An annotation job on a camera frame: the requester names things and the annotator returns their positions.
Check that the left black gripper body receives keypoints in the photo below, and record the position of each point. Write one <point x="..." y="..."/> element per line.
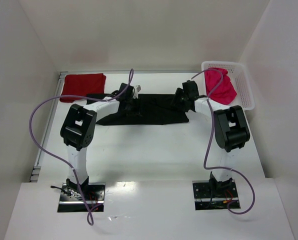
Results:
<point x="130" y="107"/>

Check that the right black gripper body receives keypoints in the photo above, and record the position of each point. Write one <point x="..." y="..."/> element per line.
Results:
<point x="178" y="99"/>

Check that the black t-shirt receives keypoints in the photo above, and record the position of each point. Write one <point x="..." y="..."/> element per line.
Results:
<point x="155" y="109"/>

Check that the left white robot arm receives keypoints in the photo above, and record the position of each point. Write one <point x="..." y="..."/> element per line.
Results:
<point x="78" y="130"/>

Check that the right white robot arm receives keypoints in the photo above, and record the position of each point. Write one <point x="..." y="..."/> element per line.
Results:
<point x="229" y="129"/>

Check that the pink t-shirt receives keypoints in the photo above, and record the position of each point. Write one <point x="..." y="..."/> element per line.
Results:
<point x="225" y="92"/>

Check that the folded red t-shirt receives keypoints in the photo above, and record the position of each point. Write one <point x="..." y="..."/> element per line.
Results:
<point x="84" y="84"/>

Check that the white plastic basket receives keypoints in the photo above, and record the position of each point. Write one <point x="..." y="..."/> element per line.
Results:
<point x="239" y="78"/>

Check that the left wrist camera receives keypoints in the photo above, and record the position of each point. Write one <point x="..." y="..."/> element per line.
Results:
<point x="136" y="90"/>

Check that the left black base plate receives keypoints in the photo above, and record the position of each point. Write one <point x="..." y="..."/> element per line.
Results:
<point x="70" y="201"/>

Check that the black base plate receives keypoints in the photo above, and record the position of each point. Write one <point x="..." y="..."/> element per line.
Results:
<point x="70" y="201"/>
<point x="207" y="197"/>

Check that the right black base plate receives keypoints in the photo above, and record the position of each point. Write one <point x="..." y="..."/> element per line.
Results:
<point x="207" y="197"/>

